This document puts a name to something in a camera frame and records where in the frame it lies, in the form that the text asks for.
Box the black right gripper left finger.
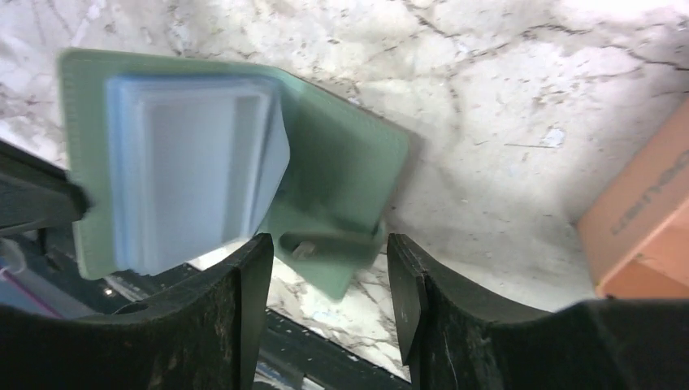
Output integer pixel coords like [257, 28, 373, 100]
[1, 233, 274, 389]

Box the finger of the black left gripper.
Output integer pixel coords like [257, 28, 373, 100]
[1, 141, 89, 236]

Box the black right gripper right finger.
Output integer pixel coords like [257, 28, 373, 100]
[387, 233, 688, 389]

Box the green card holder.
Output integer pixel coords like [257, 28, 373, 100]
[58, 49, 409, 300]

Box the orange plastic file organizer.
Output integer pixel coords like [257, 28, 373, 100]
[577, 102, 688, 298]

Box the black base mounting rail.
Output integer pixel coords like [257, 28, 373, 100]
[32, 226, 415, 390]

